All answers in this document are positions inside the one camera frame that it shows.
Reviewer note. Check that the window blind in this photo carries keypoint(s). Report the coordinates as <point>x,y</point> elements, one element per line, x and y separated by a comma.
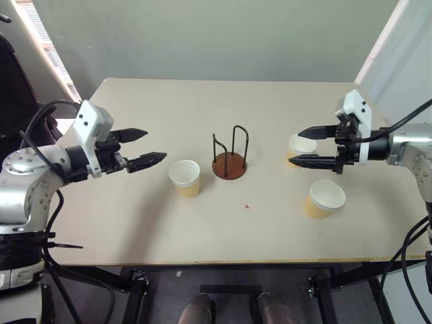
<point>54,57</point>

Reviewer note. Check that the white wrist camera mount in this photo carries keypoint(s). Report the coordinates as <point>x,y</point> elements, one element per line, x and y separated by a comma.
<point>89,121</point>
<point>355,101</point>

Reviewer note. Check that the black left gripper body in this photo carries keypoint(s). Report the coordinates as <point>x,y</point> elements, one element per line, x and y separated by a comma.
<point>107,155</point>

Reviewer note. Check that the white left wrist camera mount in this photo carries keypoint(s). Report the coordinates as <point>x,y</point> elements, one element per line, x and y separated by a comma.
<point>89,121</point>

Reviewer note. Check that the dark rounded shape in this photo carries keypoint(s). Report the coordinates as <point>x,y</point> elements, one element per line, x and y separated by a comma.
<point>273,308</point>
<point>197,308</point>

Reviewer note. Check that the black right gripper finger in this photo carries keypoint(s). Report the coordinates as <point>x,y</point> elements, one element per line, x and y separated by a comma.
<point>314,161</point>
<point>319,131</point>

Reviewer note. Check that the white board panel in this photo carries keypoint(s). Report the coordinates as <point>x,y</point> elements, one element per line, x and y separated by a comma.
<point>395,50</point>

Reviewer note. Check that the black metal table frame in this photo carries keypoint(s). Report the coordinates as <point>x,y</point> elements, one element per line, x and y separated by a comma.
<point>135,297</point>

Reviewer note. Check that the black chair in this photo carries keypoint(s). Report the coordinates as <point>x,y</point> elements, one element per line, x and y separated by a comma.
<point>17,84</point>

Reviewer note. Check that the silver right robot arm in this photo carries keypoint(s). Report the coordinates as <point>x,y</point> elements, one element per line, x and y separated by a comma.
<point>406,143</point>

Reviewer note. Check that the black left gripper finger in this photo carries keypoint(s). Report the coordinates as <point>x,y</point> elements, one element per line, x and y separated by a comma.
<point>148,159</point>
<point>132,134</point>

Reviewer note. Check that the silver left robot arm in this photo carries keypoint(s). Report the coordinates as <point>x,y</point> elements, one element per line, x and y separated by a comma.
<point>20,182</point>

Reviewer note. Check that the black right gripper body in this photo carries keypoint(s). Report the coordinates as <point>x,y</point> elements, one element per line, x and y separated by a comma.
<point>344,148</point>

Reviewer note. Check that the yellow paper cup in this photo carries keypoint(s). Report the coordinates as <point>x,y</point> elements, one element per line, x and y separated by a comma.
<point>303,146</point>
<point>185,175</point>
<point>325,199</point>

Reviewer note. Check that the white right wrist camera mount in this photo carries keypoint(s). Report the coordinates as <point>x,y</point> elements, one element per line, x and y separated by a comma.
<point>355,101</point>

